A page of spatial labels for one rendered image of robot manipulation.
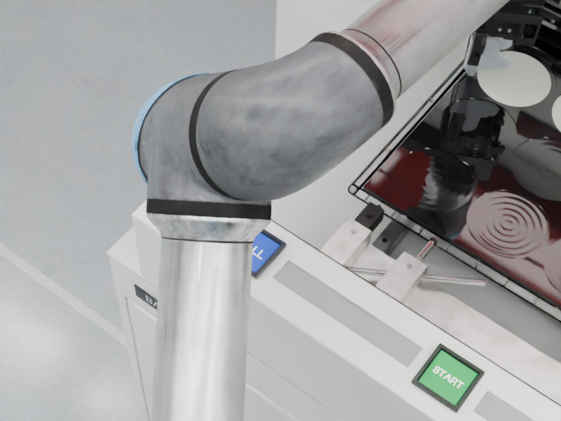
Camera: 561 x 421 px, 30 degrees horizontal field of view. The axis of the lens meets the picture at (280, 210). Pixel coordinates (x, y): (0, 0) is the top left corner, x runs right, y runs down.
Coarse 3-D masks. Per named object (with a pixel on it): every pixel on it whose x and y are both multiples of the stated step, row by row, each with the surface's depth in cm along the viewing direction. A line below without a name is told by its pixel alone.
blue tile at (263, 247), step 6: (258, 234) 119; (258, 240) 118; (264, 240) 118; (270, 240) 118; (258, 246) 118; (264, 246) 118; (270, 246) 118; (276, 246) 118; (258, 252) 117; (264, 252) 117; (270, 252) 118; (252, 258) 117; (258, 258) 117; (264, 258) 117; (252, 264) 117; (258, 264) 117; (252, 270) 116
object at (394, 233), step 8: (392, 224) 134; (384, 232) 133; (392, 232) 133; (400, 232) 133; (408, 232) 137; (376, 240) 132; (384, 240) 132; (392, 240) 133; (400, 240) 135; (384, 248) 132; (392, 248) 134
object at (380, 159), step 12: (456, 72) 142; (444, 84) 141; (432, 96) 140; (420, 108) 138; (432, 108) 139; (408, 120) 137; (420, 120) 138; (408, 132) 136; (396, 144) 135; (384, 156) 134; (372, 168) 132; (360, 180) 131; (348, 192) 131
